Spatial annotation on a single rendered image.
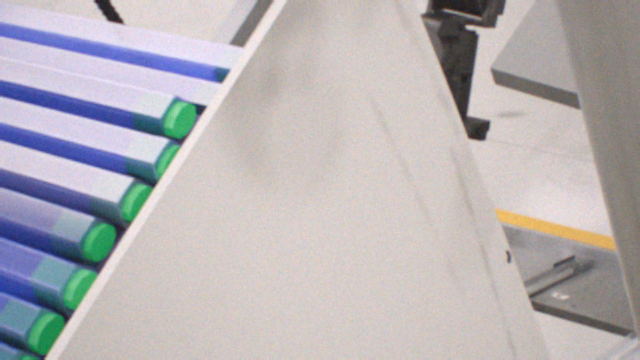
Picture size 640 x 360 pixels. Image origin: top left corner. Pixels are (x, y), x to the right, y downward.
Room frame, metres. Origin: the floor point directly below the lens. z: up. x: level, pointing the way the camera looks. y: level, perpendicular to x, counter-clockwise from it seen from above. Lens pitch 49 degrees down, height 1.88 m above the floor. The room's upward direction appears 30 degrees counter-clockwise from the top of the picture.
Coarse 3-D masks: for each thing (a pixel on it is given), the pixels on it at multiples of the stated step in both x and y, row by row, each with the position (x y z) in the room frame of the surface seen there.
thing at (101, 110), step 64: (0, 64) 0.30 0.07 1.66; (64, 64) 0.29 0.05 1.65; (128, 64) 0.28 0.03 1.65; (192, 64) 0.26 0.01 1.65; (0, 128) 0.27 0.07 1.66; (64, 128) 0.25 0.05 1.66; (128, 128) 0.24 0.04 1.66; (192, 128) 0.24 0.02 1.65; (0, 192) 0.24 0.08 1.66; (64, 192) 0.23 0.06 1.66; (128, 192) 0.22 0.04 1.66; (0, 256) 0.22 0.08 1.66; (64, 256) 0.22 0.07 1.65; (0, 320) 0.20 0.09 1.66; (64, 320) 0.20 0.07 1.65
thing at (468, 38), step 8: (464, 32) 0.97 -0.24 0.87; (472, 32) 0.98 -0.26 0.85; (464, 40) 0.96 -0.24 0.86; (472, 40) 0.96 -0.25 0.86; (464, 48) 0.96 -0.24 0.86; (472, 48) 0.96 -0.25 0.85; (464, 56) 0.95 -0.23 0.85; (472, 56) 0.96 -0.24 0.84; (464, 64) 0.95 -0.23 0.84; (472, 64) 0.95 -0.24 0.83; (456, 72) 0.95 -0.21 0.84; (464, 72) 0.95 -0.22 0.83; (472, 72) 0.95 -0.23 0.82
